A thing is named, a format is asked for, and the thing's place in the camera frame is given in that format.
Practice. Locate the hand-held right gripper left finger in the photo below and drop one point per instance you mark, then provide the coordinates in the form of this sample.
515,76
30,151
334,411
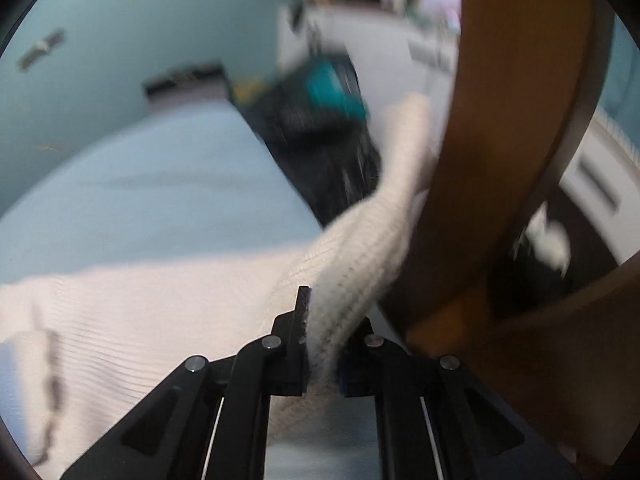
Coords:
299,325

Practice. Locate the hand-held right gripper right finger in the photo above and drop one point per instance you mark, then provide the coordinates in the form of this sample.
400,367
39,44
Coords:
357,367

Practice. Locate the white knit sweater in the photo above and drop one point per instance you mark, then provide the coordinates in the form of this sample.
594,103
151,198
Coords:
350,270

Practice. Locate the black bag with teal patch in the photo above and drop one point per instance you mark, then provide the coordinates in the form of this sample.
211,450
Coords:
320,125

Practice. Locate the white dresser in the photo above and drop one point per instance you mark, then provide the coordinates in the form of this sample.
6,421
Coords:
600,180

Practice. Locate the black wall-side box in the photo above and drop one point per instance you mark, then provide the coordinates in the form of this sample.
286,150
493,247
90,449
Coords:
185,82

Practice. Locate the curved wooden frame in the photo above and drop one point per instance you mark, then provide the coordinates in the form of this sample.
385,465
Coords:
500,110

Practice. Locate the dark wall fixture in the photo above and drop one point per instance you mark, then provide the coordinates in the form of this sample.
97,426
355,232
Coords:
42,49

